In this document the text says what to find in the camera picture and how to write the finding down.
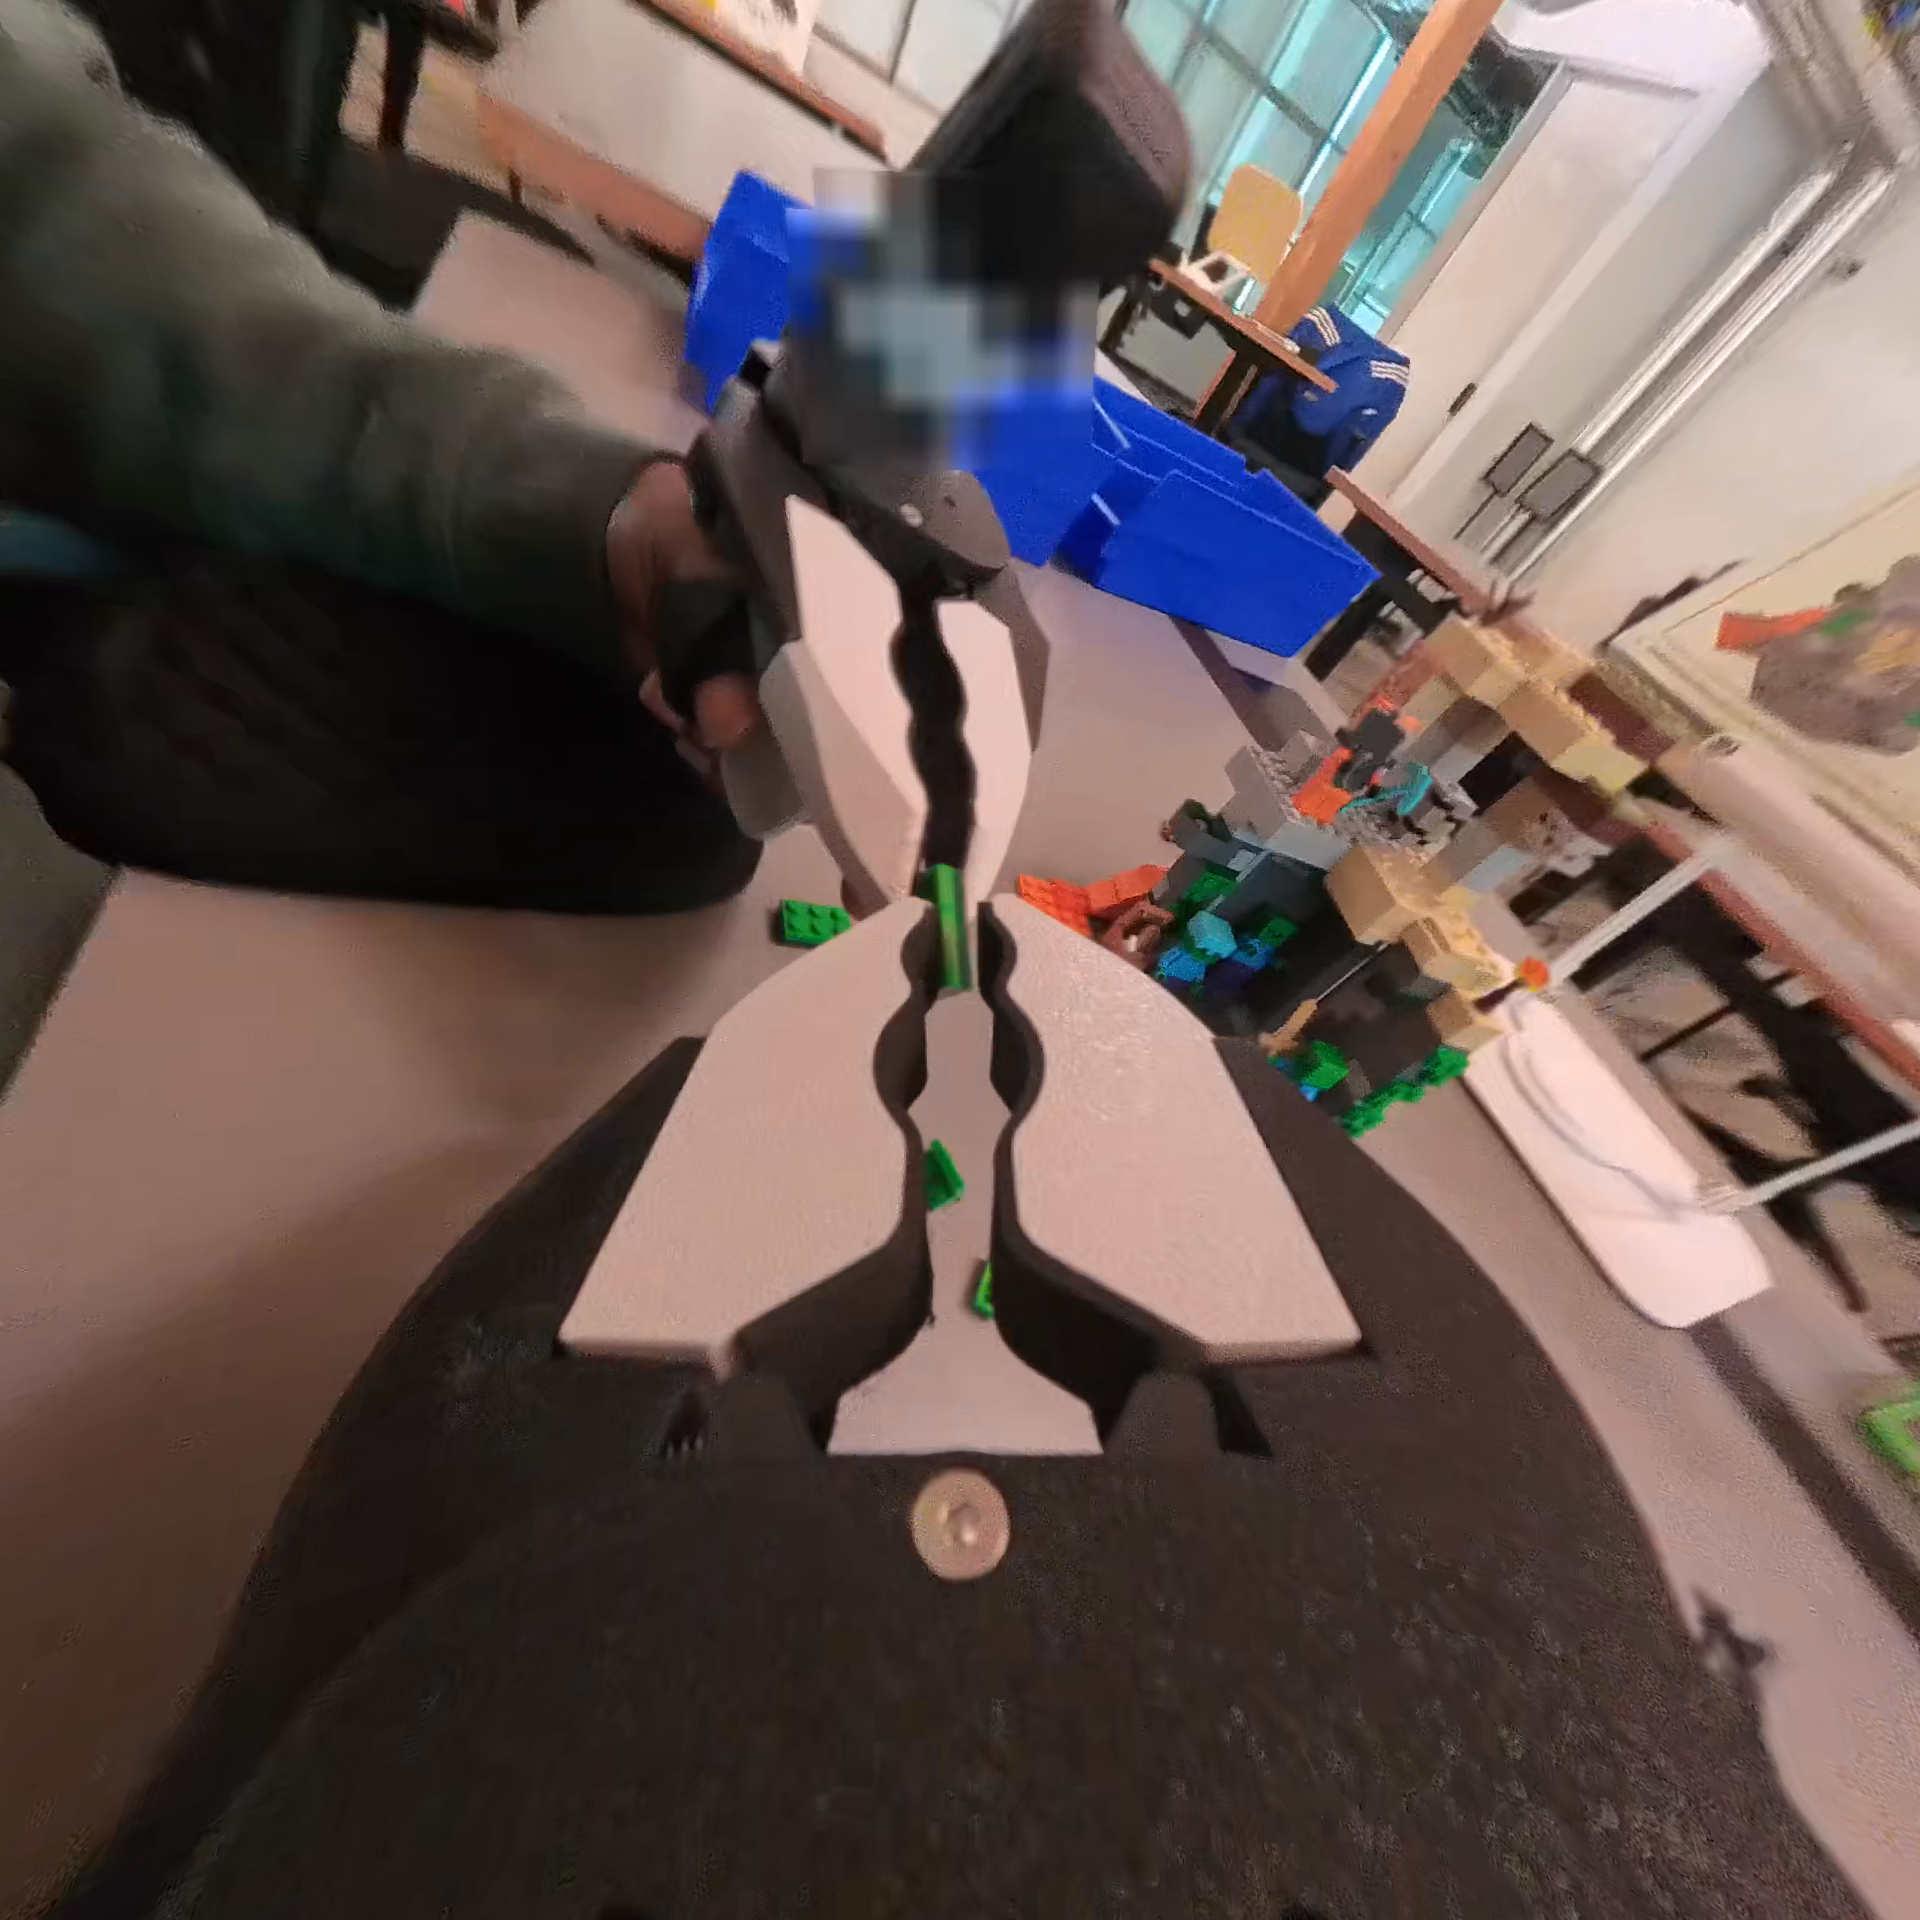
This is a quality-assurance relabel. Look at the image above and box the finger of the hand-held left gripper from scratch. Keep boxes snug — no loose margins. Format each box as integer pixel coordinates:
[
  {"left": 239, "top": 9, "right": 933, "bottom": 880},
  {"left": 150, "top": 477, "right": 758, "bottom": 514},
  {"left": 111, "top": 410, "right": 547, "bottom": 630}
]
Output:
[
  {"left": 719, "top": 495, "right": 933, "bottom": 915},
  {"left": 933, "top": 575, "right": 1044, "bottom": 909}
]

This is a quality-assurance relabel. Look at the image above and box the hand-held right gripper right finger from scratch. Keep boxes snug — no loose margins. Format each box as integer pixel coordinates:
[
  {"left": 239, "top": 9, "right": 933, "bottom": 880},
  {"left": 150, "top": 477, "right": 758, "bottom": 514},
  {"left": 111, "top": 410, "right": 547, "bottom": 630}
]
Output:
[{"left": 977, "top": 893, "right": 1365, "bottom": 1369}]

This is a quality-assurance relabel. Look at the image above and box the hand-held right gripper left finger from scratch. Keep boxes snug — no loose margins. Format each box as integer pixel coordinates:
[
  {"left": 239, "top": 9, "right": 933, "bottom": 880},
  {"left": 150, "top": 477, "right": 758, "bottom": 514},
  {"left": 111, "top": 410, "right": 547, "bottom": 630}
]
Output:
[{"left": 556, "top": 896, "right": 940, "bottom": 1369}]

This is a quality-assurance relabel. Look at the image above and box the green brick cactus block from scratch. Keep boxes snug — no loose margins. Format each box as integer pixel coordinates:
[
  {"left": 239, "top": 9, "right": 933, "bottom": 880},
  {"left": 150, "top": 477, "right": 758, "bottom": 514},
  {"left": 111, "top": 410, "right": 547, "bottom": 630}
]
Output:
[{"left": 918, "top": 863, "right": 980, "bottom": 993}]

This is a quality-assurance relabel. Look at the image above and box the toy brick model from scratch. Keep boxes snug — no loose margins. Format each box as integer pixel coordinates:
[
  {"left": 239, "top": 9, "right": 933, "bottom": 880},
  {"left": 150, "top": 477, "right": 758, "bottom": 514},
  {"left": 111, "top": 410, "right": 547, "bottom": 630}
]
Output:
[{"left": 1017, "top": 607, "right": 1660, "bottom": 1142}]

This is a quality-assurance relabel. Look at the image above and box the person's left forearm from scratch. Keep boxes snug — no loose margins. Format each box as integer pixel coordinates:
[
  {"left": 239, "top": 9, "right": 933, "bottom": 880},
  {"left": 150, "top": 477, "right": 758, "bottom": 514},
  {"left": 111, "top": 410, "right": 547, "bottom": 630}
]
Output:
[{"left": 0, "top": 0, "right": 684, "bottom": 675}]

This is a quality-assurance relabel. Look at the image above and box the grey desk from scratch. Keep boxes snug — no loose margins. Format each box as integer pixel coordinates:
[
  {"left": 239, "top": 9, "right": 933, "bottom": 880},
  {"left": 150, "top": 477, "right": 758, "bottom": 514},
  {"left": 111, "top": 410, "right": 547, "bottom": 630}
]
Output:
[{"left": 0, "top": 210, "right": 1920, "bottom": 1920}]

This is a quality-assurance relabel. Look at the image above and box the person's left hand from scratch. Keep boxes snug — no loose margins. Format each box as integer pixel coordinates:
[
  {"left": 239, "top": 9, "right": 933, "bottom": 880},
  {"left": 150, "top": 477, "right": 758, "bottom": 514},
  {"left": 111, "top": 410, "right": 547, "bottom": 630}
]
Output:
[{"left": 607, "top": 455, "right": 769, "bottom": 776}]

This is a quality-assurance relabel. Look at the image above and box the wooden background table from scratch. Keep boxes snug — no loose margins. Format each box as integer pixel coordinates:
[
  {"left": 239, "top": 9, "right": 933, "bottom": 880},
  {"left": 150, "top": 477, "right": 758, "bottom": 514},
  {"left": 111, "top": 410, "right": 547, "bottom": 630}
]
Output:
[
  {"left": 1147, "top": 256, "right": 1340, "bottom": 437},
  {"left": 1304, "top": 464, "right": 1518, "bottom": 683}
]

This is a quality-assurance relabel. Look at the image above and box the white book stand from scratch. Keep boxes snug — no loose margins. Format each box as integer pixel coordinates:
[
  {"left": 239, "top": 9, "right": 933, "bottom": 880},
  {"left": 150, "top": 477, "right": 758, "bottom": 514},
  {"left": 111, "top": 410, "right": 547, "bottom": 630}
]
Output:
[{"left": 1462, "top": 832, "right": 1920, "bottom": 1333}]

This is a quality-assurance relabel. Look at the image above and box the blue striped jacket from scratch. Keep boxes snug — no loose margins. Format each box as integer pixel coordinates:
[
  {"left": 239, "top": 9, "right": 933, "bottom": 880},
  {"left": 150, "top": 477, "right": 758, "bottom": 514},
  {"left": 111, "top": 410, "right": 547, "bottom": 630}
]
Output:
[{"left": 1240, "top": 304, "right": 1415, "bottom": 470}]

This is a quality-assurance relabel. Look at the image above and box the yellow chair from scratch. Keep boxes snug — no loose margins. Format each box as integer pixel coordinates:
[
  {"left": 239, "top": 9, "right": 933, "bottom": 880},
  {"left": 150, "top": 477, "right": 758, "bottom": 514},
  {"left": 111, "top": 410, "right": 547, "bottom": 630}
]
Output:
[{"left": 1204, "top": 162, "right": 1304, "bottom": 288}]

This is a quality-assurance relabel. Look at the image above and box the open instruction booklet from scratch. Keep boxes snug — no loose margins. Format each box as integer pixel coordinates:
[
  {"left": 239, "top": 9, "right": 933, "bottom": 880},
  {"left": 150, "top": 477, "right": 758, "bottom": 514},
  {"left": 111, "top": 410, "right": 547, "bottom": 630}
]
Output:
[{"left": 1612, "top": 480, "right": 1920, "bottom": 886}]

